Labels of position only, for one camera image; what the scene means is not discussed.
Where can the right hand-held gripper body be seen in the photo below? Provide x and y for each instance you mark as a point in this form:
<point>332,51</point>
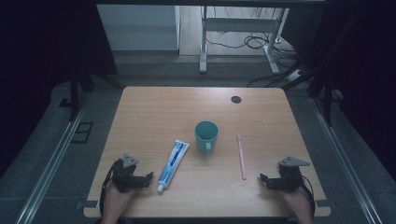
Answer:
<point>289,179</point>

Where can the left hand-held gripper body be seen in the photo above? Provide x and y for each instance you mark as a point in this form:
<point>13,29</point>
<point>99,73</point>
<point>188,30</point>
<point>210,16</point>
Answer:
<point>124,179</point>

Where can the blue and white toothpaste tube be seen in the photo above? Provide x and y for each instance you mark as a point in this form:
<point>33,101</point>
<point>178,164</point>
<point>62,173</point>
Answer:
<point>172,165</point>

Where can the pink toothbrush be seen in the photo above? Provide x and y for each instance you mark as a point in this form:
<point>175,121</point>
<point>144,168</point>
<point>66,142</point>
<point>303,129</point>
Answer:
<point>241,158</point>

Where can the teal cup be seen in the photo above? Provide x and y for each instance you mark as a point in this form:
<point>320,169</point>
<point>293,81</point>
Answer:
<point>206,138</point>

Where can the person's left hand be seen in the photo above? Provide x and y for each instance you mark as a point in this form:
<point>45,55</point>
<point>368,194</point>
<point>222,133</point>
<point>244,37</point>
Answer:
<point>115,200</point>

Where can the person's right hand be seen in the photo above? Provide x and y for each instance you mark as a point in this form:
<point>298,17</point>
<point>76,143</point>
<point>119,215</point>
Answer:
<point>299,202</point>

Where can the black round table grommet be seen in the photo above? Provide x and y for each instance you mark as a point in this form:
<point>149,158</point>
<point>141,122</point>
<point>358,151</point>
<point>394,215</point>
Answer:
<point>236,99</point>

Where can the black metal stand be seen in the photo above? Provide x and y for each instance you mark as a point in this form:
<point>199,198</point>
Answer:
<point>74,93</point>
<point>327,99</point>

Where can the small black floor box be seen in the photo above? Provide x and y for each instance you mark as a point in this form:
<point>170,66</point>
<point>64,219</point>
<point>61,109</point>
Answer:
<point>64,102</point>

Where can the white power strip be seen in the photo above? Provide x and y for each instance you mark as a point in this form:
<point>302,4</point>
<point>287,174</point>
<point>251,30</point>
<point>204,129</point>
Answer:
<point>294,75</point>

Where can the dark curtain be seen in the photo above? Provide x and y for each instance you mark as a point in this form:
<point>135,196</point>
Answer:
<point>40,46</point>
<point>361,62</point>

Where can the white cabinet panel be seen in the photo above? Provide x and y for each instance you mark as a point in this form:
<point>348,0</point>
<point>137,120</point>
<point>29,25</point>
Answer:
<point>137,28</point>

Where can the aluminium floor rail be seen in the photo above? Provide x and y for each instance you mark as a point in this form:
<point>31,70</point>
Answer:
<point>53,161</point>
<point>342,158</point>

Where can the white desk frame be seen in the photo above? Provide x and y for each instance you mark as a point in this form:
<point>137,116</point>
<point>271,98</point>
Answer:
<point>239,24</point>

